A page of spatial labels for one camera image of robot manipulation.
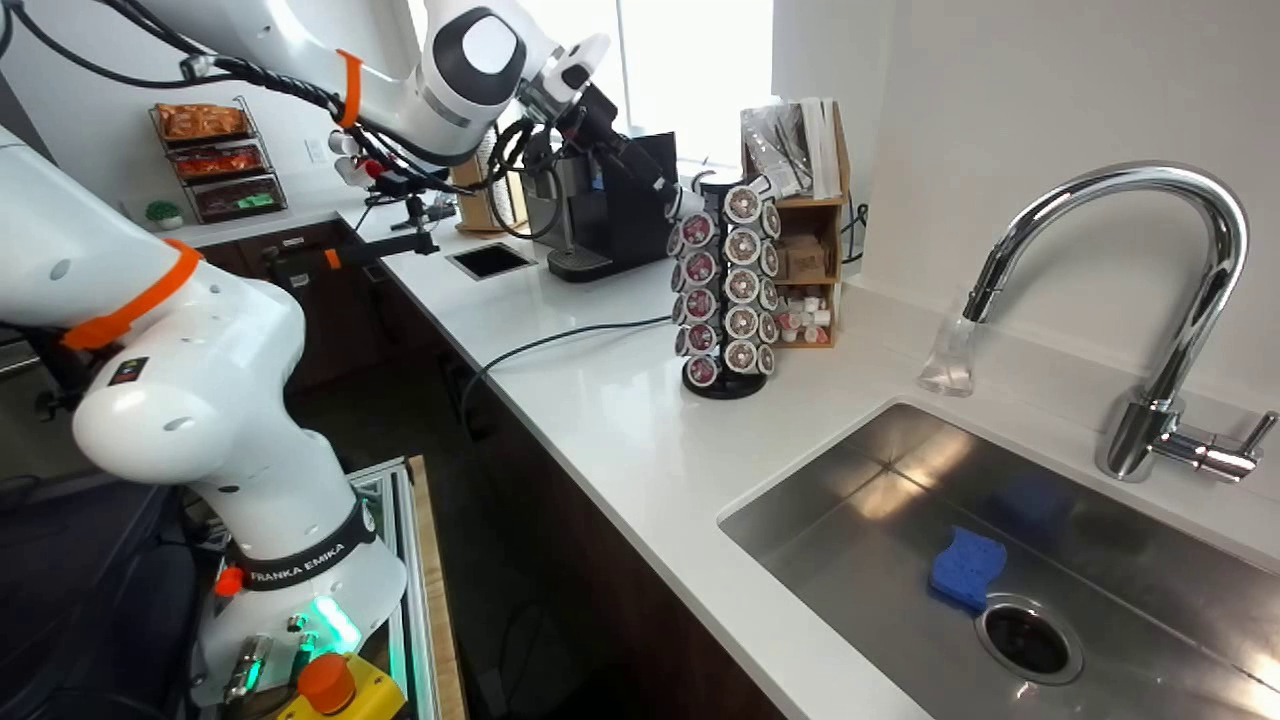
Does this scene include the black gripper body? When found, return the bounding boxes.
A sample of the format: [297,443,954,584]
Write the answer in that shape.
[518,35,615,141]

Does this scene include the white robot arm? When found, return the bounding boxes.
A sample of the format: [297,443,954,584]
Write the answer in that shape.
[0,0,609,709]

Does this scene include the black coffee machine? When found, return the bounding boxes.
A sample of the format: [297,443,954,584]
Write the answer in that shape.
[518,132,674,284]

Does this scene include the black coffee pod carousel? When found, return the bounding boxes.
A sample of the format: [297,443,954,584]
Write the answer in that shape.
[672,179,780,401]

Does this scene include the wooden condiment organizer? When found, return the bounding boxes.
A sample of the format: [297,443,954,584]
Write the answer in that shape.
[738,97,853,349]

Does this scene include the snack display rack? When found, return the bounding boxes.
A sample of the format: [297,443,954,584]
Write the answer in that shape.
[149,104,289,222]

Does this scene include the blue sponge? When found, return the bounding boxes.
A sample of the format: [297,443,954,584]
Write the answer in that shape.
[928,527,1006,616]

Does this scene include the red emergency stop button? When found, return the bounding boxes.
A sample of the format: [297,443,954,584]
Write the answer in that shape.
[271,655,408,720]

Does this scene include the chrome kitchen faucet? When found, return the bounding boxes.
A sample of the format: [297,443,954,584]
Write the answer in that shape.
[954,160,1280,486]

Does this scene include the stainless steel sink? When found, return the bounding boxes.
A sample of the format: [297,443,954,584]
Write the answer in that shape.
[723,402,1280,720]

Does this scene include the black power cable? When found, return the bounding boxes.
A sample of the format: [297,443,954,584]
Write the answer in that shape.
[456,311,674,402]

